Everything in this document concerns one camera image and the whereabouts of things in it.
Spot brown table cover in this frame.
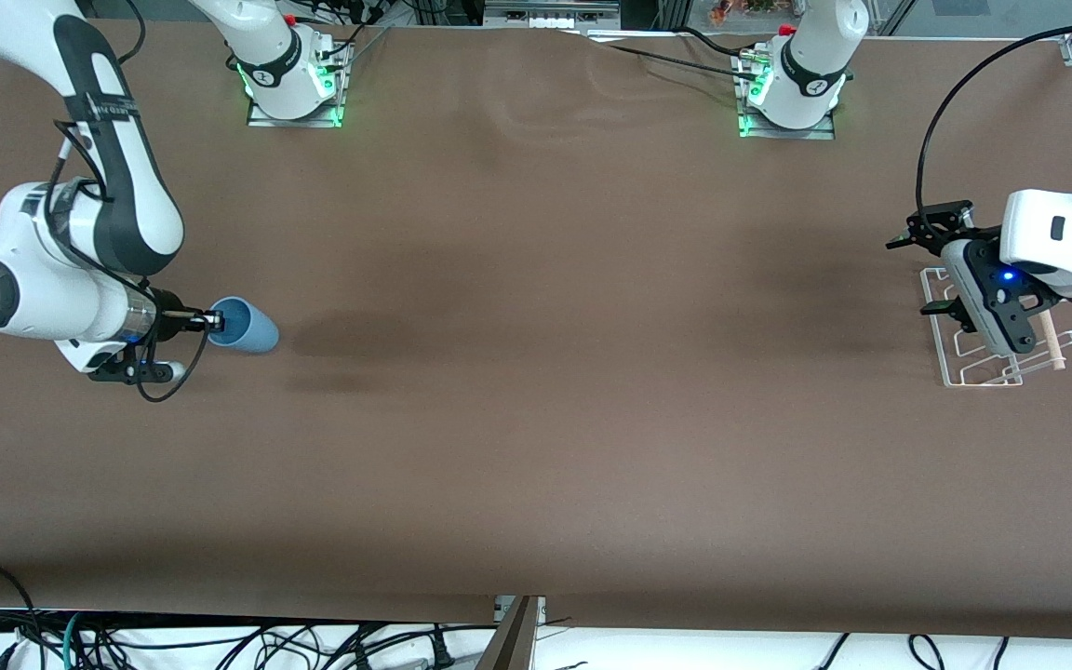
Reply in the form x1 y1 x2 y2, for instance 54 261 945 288
0 17 1072 641

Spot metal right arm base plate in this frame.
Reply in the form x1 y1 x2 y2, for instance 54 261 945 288
246 37 352 128

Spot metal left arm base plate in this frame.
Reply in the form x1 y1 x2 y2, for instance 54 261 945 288
733 47 838 141

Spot white power strip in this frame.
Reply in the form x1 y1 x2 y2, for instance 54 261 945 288
483 0 623 31

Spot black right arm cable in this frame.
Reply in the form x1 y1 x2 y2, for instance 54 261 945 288
45 0 213 403

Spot dark frame beam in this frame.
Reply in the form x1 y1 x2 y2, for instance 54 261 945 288
476 596 539 670

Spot metal frame bracket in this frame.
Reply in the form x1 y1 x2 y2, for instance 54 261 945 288
494 596 546 626

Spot light blue plastic cup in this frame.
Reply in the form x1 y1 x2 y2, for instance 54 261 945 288
208 296 279 355

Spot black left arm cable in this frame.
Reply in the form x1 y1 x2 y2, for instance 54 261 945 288
915 23 1072 220

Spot orange background items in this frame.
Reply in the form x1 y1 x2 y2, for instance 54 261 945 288
708 0 779 24

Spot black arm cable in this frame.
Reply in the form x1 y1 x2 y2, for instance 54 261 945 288
915 23 1072 220
45 0 213 403

